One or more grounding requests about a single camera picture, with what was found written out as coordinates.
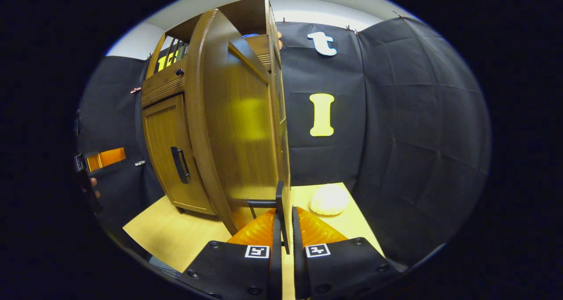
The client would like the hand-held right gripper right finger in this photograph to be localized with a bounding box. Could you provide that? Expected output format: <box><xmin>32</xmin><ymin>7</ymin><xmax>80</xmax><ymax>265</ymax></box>
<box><xmin>292</xmin><ymin>206</ymin><xmax>402</xmax><ymax>300</ymax></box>

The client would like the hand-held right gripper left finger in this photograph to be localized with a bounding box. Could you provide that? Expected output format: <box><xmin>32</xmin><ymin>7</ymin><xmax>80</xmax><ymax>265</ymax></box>
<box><xmin>178</xmin><ymin>208</ymin><xmax>283</xmax><ymax>300</ymax></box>

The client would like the wooden cabinet door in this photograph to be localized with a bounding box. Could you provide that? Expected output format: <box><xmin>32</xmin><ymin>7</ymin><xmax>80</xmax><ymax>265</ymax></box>
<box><xmin>185</xmin><ymin>9</ymin><xmax>291</xmax><ymax>236</ymax></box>
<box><xmin>142</xmin><ymin>93</ymin><xmax>217</xmax><ymax>216</ymax></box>

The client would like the black door handle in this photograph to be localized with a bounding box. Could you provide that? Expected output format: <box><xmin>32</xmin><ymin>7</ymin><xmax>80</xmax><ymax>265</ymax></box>
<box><xmin>244</xmin><ymin>180</ymin><xmax>291</xmax><ymax>255</ymax></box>
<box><xmin>171</xmin><ymin>146</ymin><xmax>191</xmax><ymax>185</ymax></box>

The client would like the wooden double-door shoe cabinet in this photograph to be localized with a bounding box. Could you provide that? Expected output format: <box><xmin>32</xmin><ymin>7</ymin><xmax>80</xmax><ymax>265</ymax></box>
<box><xmin>141</xmin><ymin>0</ymin><xmax>292</xmax><ymax>237</ymax></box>

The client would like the wooden cabinet drawer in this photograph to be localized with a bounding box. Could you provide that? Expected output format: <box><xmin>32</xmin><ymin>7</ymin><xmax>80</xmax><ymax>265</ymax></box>
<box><xmin>141</xmin><ymin>58</ymin><xmax>188</xmax><ymax>110</ymax></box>

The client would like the round beige bun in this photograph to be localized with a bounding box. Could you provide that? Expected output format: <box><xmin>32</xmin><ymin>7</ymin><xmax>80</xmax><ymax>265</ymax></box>
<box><xmin>309</xmin><ymin>184</ymin><xmax>351</xmax><ymax>216</ymax></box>

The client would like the black backdrop cloth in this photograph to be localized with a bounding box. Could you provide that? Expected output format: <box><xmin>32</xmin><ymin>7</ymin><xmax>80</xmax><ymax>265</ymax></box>
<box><xmin>76</xmin><ymin>16</ymin><xmax>492</xmax><ymax>266</ymax></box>

